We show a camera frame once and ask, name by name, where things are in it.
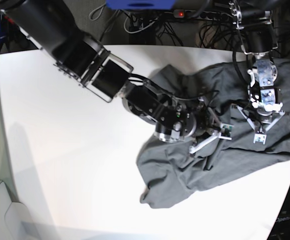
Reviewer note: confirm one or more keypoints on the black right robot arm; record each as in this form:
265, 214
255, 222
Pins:
81, 56

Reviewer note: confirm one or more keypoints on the black power strip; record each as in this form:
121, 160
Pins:
204, 15

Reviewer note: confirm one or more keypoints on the grey bin corner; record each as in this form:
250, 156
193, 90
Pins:
12, 218

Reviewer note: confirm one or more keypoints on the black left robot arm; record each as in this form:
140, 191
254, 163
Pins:
254, 25

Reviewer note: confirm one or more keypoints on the dark grey t-shirt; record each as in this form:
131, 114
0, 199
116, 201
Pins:
171, 174

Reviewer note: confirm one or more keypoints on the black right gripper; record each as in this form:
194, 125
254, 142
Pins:
202, 120

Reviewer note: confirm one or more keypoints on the blue box overhead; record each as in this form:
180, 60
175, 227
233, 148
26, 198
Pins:
140, 4

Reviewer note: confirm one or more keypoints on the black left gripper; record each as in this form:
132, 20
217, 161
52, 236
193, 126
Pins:
258, 116

